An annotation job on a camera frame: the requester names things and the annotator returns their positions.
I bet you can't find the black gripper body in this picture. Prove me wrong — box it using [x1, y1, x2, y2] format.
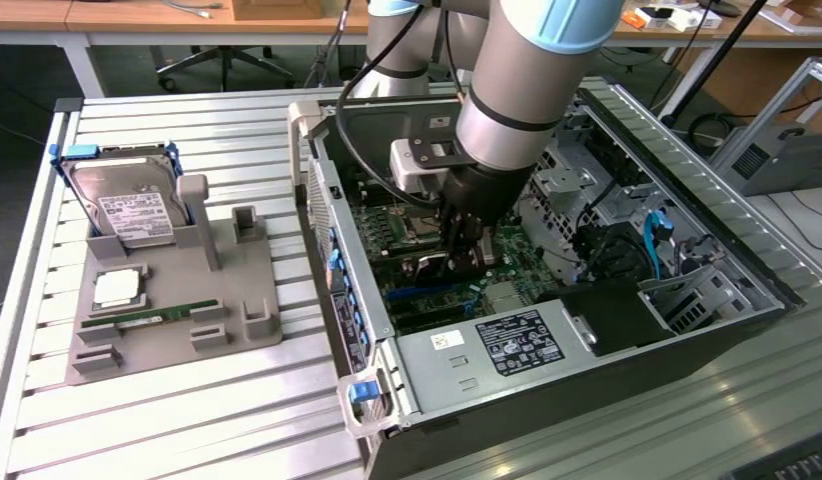
[441, 162, 533, 231]

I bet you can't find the low-profile graphics card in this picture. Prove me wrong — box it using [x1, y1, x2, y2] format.
[398, 249, 486, 290]

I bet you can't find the green motherboard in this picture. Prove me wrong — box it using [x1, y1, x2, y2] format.
[347, 169, 573, 336]

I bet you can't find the CPU socket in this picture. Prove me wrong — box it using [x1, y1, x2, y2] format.
[394, 205, 447, 242]

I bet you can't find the silver chipset heat sink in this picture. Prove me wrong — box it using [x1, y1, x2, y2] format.
[482, 283, 527, 310]

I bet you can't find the silver perforated disk bay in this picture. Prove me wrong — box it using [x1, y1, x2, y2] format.
[527, 144, 630, 211]

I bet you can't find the blue expansion slot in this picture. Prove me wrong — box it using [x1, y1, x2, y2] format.
[383, 287, 465, 303]

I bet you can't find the black expansion slot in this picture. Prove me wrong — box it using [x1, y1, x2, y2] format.
[390, 301, 467, 321]

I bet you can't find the black plastic air shroud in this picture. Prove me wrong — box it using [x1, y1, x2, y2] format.
[555, 280, 678, 359]

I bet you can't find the grey power supply unit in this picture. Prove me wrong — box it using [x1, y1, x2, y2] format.
[390, 298, 590, 416]

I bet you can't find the silver slanted disk bay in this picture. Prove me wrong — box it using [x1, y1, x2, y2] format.
[637, 264, 764, 336]

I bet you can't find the open black PC case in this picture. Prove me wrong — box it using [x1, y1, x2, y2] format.
[287, 88, 806, 480]

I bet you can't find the orange and white box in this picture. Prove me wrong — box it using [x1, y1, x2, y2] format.
[621, 7, 673, 31]

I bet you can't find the grey tower computer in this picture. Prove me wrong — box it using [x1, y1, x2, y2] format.
[709, 122, 822, 197]

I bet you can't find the black tripod pole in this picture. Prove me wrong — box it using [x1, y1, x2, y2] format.
[658, 0, 770, 129]

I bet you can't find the white cardboard box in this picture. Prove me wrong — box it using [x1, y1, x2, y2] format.
[664, 9, 724, 32]

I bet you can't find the black office chair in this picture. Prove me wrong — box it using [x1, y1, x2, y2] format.
[155, 44, 298, 92]

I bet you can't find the green RAM stick, loose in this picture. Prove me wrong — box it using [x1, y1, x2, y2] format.
[83, 303, 221, 332]

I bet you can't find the brown box on desk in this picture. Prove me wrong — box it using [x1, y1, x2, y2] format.
[234, 0, 327, 21]

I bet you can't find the grey parts rack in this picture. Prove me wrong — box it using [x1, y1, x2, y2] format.
[64, 174, 286, 387]

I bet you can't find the silver hard disk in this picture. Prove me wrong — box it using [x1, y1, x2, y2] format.
[68, 159, 186, 251]

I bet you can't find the silver CPU chip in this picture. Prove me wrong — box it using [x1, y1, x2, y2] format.
[92, 272, 146, 307]

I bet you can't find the blue disk caddy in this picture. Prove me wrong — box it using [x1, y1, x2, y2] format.
[47, 142, 199, 241]

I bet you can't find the long wooden desk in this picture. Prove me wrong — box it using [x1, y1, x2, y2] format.
[64, 0, 822, 99]

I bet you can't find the black keyboard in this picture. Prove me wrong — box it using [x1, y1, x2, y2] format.
[722, 439, 822, 480]

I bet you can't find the short wooden desk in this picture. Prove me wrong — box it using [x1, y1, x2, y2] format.
[0, 0, 70, 47]

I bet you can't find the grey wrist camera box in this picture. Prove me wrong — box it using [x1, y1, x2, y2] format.
[389, 134, 478, 194]

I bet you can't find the blue data wire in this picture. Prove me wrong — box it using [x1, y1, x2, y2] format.
[641, 209, 673, 282]

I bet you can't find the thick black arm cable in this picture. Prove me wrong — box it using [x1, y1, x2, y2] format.
[335, 0, 453, 211]

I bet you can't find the thin hanging cable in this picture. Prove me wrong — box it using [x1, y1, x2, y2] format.
[302, 0, 354, 90]

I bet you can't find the white cable on desk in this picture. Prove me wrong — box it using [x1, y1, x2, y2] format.
[162, 0, 223, 20]

